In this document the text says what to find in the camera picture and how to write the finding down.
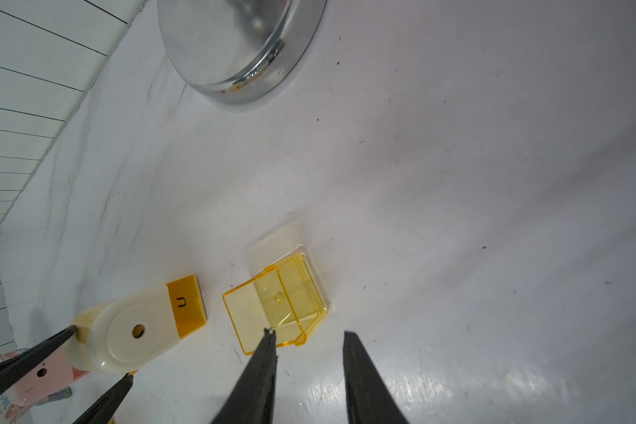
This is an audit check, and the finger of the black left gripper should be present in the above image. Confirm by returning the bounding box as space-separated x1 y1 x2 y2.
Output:
0 325 78 395
74 374 134 424

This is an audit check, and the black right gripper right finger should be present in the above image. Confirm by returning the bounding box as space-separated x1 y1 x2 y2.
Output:
343 331 408 423

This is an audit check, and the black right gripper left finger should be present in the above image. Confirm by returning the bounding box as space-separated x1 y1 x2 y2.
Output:
211 329 277 423

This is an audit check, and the pink sharpener top row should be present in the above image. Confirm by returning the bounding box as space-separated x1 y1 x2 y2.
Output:
0 348 89 409

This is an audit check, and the yellow sharpener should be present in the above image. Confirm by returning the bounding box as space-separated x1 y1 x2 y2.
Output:
64 275 207 375

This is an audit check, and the yellow tray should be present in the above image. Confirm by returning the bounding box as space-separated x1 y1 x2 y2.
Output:
223 250 328 356

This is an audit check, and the patterned ceramic bowl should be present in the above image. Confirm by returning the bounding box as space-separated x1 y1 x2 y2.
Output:
2 405 22 424

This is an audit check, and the iridescent pen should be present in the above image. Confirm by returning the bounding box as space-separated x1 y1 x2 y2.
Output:
34 387 73 406

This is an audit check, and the chrome glass rack stand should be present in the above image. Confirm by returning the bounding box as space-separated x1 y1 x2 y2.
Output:
157 0 327 105

